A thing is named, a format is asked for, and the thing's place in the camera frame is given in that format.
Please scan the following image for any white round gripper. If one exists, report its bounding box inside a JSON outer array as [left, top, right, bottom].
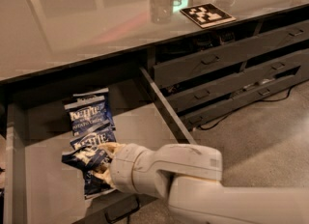
[[93, 142, 152, 193]]

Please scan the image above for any blue kettle chip bag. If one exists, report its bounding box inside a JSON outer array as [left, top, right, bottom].
[[62, 146, 112, 198], [73, 88, 109, 103], [64, 96, 115, 136]]

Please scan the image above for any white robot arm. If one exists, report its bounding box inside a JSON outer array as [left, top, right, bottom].
[[100, 142, 309, 224]]

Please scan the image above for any open grey top drawer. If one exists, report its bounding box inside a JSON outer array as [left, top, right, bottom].
[[2, 68, 193, 224]]

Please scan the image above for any grey lower right drawer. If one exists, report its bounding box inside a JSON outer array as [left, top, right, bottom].
[[181, 68, 309, 129]]

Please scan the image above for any grey middle right drawer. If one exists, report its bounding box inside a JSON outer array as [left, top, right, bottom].
[[167, 48, 309, 115]]

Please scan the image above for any grey upper right drawer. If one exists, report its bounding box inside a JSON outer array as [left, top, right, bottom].
[[154, 20, 309, 88]]

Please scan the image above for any black white fiducial marker tile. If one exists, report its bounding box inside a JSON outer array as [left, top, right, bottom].
[[181, 3, 236, 28]]

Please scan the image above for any black drawer pull handle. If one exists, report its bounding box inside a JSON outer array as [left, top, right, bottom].
[[104, 197, 140, 224]]

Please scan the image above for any black cable on floor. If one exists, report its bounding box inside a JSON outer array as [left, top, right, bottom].
[[196, 84, 298, 131]]

